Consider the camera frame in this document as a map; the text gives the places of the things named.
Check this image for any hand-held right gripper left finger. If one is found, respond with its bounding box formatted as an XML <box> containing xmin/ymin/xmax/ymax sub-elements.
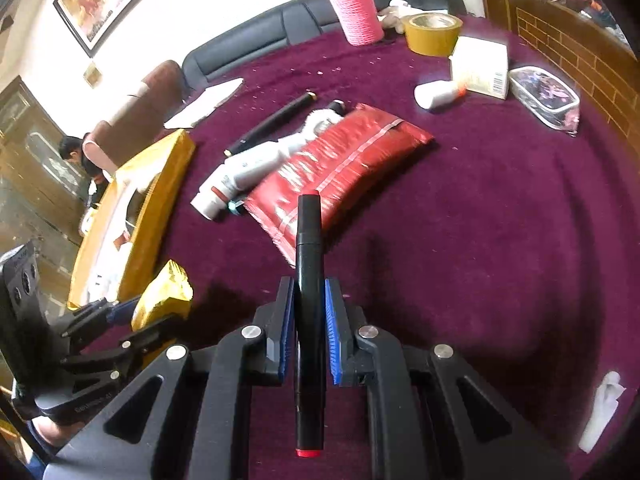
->
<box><xmin>42</xmin><ymin>276</ymin><xmax>296</xmax><ymax>480</ymax></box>

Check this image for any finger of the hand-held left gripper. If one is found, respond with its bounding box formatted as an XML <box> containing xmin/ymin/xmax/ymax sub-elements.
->
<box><xmin>62</xmin><ymin>296</ymin><xmax>143</xmax><ymax>343</ymax></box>
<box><xmin>60</xmin><ymin>316</ymin><xmax>188</xmax><ymax>378</ymax></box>

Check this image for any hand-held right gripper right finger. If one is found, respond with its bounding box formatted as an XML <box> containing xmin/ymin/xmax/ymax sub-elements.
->
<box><xmin>324</xmin><ymin>277</ymin><xmax>573</xmax><ymax>480</ymax></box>

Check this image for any yellow cracker packet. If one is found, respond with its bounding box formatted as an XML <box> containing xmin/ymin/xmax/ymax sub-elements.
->
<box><xmin>130</xmin><ymin>259</ymin><xmax>195</xmax><ymax>333</ymax></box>

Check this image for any black marker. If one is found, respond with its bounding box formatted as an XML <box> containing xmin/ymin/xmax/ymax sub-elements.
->
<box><xmin>291</xmin><ymin>192</ymin><xmax>326</xmax><ymax>458</ymax></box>

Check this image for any yellow-taped cardboard box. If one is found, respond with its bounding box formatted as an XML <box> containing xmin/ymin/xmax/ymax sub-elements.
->
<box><xmin>66</xmin><ymin>129</ymin><xmax>197</xmax><ymax>311</ymax></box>

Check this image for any white red-banded pill bottle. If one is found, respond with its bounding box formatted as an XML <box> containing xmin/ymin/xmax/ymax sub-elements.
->
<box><xmin>190</xmin><ymin>157</ymin><xmax>251</xmax><ymax>222</ymax></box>

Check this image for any red foil packet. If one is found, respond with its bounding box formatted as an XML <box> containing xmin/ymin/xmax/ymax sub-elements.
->
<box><xmin>243</xmin><ymin>102</ymin><xmax>436</xmax><ymax>267</ymax></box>

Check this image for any small white bottle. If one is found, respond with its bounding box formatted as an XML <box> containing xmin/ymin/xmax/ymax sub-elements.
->
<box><xmin>414</xmin><ymin>80</ymin><xmax>468</xmax><ymax>111</ymax></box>

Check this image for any white carton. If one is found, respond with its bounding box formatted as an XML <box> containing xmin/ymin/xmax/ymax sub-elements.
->
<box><xmin>448</xmin><ymin>36</ymin><xmax>510</xmax><ymax>100</ymax></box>

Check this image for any person's left forearm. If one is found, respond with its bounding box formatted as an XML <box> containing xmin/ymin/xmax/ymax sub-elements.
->
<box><xmin>22</xmin><ymin>412</ymin><xmax>68</xmax><ymax>478</ymax></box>

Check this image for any purple tablecloth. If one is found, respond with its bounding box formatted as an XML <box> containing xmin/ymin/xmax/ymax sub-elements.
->
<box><xmin>75</xmin><ymin>15</ymin><xmax>640</xmax><ymax>480</ymax></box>

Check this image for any wooden glass-door cabinet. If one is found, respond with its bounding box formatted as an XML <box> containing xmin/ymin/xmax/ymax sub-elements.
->
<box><xmin>0</xmin><ymin>75</ymin><xmax>96</xmax><ymax>281</ymax></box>

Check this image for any black pen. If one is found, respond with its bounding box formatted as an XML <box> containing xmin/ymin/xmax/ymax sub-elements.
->
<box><xmin>223</xmin><ymin>90</ymin><xmax>317</xmax><ymax>157</ymax></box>

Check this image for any brown chair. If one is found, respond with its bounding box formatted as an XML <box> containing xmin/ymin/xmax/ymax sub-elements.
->
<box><xmin>92</xmin><ymin>60</ymin><xmax>186</xmax><ymax>171</ymax></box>

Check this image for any white paper sheet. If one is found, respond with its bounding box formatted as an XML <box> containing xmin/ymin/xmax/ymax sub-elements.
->
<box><xmin>163</xmin><ymin>77</ymin><xmax>245</xmax><ymax>130</ymax></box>

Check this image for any white tissue piece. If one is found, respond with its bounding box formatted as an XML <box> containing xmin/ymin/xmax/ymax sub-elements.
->
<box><xmin>579</xmin><ymin>371</ymin><xmax>627</xmax><ymax>453</ymax></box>

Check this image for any black leather sofa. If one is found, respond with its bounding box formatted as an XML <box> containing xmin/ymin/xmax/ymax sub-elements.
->
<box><xmin>182</xmin><ymin>0</ymin><xmax>468</xmax><ymax>93</ymax></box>

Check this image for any yellow tape roll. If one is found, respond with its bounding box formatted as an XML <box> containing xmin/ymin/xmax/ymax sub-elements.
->
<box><xmin>402</xmin><ymin>11</ymin><xmax>463</xmax><ymax>57</ymax></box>

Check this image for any clear plastic case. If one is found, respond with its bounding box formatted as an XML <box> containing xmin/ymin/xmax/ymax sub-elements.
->
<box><xmin>509</xmin><ymin>65</ymin><xmax>582</xmax><ymax>136</ymax></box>

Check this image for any pink knitted bottle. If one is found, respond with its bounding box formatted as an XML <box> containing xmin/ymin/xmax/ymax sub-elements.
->
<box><xmin>325</xmin><ymin>0</ymin><xmax>386</xmax><ymax>47</ymax></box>

